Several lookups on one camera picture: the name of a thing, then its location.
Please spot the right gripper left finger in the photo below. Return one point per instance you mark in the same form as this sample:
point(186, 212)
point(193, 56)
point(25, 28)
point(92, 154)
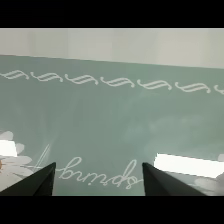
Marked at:
point(39, 183)

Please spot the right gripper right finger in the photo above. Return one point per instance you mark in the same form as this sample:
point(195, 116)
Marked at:
point(163, 184)

